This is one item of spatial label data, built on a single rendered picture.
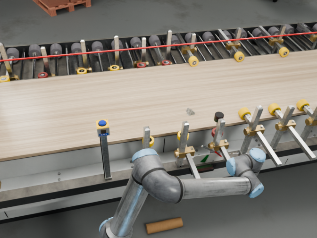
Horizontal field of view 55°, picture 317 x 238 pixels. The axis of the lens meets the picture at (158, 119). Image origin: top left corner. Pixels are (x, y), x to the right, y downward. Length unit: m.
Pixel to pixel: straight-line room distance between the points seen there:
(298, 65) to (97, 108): 1.90
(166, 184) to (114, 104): 1.22
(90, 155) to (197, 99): 0.93
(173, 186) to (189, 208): 1.60
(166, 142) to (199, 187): 0.99
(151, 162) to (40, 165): 1.17
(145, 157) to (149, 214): 1.51
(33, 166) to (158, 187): 1.25
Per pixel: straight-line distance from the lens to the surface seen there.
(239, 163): 1.69
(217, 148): 2.18
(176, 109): 2.33
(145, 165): 1.31
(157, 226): 2.66
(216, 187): 1.44
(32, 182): 2.34
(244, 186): 1.58
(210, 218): 2.84
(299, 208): 3.17
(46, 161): 2.28
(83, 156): 2.26
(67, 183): 2.17
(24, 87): 2.66
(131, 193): 1.45
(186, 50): 2.91
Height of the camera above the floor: 2.46
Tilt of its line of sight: 44 degrees down
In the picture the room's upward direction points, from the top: 4 degrees clockwise
